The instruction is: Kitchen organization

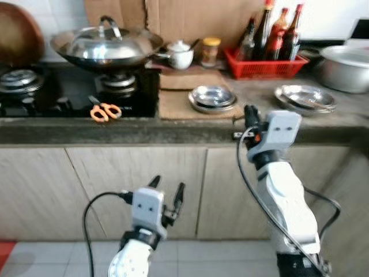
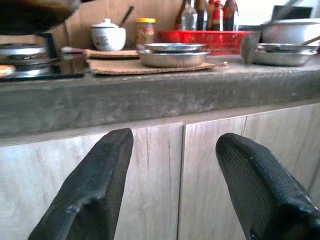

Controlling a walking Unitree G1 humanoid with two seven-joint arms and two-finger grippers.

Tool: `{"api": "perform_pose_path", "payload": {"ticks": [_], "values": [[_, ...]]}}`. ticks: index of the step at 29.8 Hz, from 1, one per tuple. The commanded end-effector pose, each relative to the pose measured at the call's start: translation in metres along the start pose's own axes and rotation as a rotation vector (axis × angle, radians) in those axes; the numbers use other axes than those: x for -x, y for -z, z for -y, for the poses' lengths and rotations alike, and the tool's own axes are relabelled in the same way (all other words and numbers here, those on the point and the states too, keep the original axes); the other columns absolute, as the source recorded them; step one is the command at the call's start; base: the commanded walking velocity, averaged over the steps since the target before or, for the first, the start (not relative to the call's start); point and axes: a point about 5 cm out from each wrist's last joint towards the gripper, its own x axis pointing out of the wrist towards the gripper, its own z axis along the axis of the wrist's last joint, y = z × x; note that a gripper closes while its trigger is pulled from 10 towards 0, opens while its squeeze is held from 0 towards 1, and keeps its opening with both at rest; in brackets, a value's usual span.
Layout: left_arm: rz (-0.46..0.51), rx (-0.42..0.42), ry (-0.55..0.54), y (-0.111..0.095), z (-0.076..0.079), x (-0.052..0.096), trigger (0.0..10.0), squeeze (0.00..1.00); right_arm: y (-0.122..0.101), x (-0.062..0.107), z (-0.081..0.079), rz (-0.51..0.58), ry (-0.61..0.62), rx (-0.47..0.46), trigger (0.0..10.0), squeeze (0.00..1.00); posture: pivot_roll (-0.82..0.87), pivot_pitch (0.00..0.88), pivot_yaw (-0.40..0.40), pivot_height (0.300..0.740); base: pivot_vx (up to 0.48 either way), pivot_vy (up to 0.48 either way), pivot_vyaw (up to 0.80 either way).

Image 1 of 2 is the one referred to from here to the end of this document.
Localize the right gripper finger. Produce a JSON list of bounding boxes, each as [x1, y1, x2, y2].
[[243, 104, 261, 131]]

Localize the red plastic basket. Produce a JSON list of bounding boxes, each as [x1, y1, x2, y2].
[[224, 46, 310, 80]]

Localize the clear bottle black cap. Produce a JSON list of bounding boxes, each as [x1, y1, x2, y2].
[[239, 17, 257, 61]]

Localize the small red capped bottle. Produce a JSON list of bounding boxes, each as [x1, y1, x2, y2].
[[268, 30, 286, 60]]

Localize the glass jar yellow lid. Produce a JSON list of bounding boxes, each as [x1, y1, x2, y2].
[[201, 37, 222, 69]]

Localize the folded cardboard mat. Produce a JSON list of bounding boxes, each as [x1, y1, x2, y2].
[[159, 69, 227, 91]]

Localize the flat cardboard mat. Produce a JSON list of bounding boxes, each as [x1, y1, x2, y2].
[[157, 88, 246, 121]]

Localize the tall dark sauce bottle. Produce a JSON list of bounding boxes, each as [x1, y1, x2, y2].
[[254, 0, 276, 60]]

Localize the black stone bowl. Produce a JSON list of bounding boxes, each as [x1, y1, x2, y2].
[[300, 46, 323, 67]]

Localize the dark bottle red neck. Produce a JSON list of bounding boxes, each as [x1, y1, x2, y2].
[[281, 3, 304, 60]]

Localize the white ceramic lidded jar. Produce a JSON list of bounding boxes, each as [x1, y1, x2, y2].
[[166, 39, 194, 70]]

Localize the amber bottle red cap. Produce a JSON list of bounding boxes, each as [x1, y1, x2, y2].
[[271, 7, 290, 44]]

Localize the aluminium cooking pot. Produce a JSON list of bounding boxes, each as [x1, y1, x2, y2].
[[319, 44, 369, 94]]

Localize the black stove knob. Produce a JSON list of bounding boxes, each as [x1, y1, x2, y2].
[[20, 98, 36, 114], [55, 97, 73, 114]]

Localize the black glass gas stove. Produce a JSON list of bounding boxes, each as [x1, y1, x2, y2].
[[0, 61, 161, 119]]

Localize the large steel wok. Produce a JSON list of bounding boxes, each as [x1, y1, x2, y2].
[[50, 26, 174, 73]]

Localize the black box appliance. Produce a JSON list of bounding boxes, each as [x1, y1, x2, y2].
[[350, 18, 369, 41]]

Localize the steel wok lid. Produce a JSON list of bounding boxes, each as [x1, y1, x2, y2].
[[62, 16, 156, 63]]

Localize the red floor mat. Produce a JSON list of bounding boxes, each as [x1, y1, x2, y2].
[[0, 241, 17, 272]]

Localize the round wooden cutting board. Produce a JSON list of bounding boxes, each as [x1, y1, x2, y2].
[[0, 2, 46, 69]]

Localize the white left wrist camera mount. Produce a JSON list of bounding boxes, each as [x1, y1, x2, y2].
[[131, 188, 165, 230]]

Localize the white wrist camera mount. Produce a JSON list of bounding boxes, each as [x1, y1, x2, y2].
[[131, 188, 165, 230], [247, 111, 302, 165]]

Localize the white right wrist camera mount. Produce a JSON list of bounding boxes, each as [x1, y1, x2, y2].
[[247, 111, 302, 165]]

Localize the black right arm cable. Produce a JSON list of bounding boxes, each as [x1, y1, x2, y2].
[[232, 127, 325, 277], [306, 188, 342, 243]]

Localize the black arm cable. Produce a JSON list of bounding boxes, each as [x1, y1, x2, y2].
[[232, 127, 325, 277], [82, 192, 134, 277], [306, 188, 342, 243]]

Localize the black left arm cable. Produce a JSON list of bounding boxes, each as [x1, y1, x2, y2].
[[82, 192, 134, 277]]

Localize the orange handled scissors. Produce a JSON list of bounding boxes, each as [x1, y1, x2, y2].
[[88, 95, 123, 123]]

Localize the steel gas burner ring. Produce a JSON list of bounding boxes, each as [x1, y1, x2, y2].
[[95, 72, 139, 96]]

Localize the brown cardboard wall sheet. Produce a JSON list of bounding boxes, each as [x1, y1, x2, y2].
[[84, 0, 272, 54]]

